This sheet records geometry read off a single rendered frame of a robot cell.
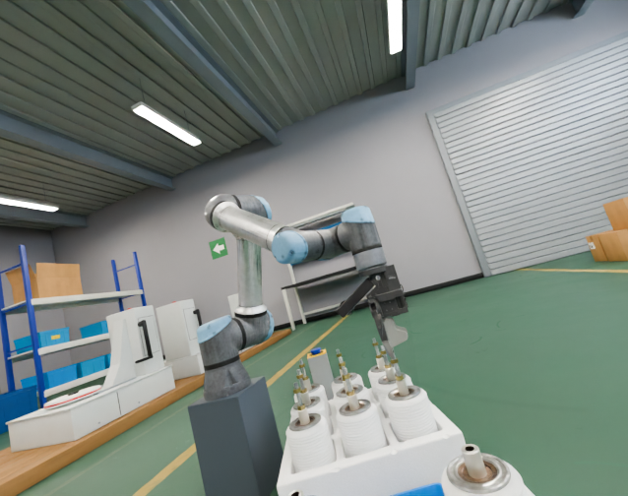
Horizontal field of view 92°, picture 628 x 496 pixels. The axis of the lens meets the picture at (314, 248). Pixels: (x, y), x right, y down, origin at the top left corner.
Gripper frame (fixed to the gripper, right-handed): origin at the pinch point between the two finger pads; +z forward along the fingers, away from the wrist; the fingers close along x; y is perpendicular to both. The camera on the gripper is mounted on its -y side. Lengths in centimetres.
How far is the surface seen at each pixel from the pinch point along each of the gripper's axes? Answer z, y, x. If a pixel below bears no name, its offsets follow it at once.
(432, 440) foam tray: 16.6, 4.1, -7.0
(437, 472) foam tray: 22.5, 3.2, -7.4
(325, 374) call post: 10.1, -26.9, 30.9
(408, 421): 13.4, 0.2, -4.7
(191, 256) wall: -168, -417, 504
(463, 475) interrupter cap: 9.3, 7.9, -30.3
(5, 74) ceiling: -365, -360, 159
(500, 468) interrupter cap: 9.1, 12.5, -30.1
